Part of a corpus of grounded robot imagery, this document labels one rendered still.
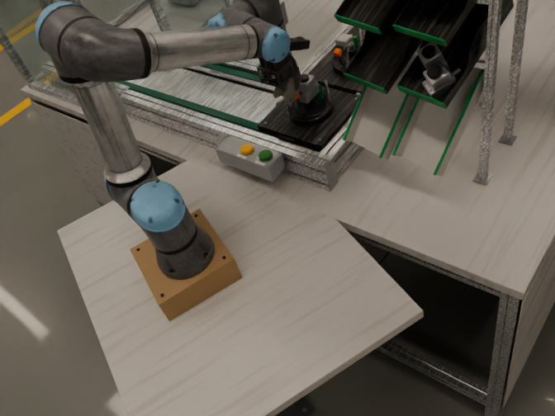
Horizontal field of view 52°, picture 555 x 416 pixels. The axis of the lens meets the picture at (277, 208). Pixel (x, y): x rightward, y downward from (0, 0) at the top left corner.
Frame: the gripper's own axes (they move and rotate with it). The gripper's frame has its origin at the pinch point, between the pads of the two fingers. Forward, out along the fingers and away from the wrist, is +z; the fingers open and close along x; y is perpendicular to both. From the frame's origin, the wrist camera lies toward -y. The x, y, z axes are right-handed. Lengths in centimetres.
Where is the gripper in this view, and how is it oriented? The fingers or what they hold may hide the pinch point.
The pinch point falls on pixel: (291, 96)
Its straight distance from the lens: 165.3
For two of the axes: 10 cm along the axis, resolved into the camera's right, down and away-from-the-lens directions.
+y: -5.8, 6.7, -4.5
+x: 7.9, 3.2, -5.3
